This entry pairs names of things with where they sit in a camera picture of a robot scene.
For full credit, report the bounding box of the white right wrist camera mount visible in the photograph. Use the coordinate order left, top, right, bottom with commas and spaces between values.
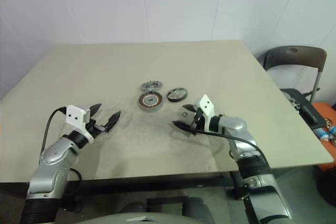
196, 94, 216, 133

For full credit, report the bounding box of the grey robot torso shell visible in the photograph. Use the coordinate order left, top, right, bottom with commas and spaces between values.
85, 207, 249, 224

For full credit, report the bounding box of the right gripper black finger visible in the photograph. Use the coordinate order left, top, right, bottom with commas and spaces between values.
171, 120, 196, 135
182, 104, 198, 114

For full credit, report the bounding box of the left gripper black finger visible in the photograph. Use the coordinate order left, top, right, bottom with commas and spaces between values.
104, 110, 122, 133
89, 103, 102, 120

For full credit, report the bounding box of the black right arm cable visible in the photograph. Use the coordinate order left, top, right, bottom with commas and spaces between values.
194, 110, 274, 175

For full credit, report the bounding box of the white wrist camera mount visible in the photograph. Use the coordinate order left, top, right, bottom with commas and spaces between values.
196, 94, 216, 133
65, 105, 95, 145

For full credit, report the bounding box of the orange stool with tools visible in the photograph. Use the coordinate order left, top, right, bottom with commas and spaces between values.
313, 102, 336, 168

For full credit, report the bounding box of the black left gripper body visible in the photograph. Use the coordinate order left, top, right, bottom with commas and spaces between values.
84, 118, 110, 139

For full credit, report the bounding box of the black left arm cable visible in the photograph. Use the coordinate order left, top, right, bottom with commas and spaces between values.
39, 106, 83, 183

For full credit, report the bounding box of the small grey gear cap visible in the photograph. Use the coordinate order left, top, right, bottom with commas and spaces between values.
141, 80, 163, 93

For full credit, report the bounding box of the silver motor stator housing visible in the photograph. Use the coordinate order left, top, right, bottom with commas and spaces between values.
137, 90, 164, 114

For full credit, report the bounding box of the white tangled cord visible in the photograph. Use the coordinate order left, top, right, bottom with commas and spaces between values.
288, 97, 300, 111

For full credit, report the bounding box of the black round rotor ring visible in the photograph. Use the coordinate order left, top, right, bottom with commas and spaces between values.
166, 86, 189, 103

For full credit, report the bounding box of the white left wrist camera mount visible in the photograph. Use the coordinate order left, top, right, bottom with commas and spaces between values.
65, 105, 95, 145

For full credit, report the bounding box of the black table frame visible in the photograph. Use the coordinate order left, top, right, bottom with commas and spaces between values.
0, 171, 245, 201

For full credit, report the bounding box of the black folding chair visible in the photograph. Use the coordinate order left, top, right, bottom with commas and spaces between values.
258, 45, 328, 130

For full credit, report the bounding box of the black oblong device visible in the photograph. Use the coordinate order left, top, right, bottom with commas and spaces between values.
300, 104, 320, 124

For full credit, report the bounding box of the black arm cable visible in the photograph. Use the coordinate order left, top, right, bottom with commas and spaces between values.
39, 106, 83, 183
194, 110, 274, 175

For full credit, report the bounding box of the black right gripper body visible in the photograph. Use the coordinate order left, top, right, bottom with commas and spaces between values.
191, 108, 207, 136

